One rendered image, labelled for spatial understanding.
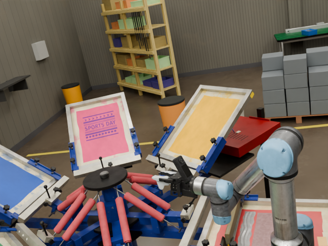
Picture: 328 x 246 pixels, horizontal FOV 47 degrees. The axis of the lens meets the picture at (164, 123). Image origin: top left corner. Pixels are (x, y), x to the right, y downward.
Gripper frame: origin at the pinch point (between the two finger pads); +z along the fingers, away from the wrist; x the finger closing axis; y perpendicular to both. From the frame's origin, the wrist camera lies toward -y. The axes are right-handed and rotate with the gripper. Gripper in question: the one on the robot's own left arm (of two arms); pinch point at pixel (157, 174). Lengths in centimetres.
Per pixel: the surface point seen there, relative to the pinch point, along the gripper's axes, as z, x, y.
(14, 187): 161, 24, 42
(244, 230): -7, 70, 62
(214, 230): 11, 64, 64
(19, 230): 118, -3, 54
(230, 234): -6, 53, 56
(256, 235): -15, 69, 63
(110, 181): 73, 40, 30
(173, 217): 37, 58, 57
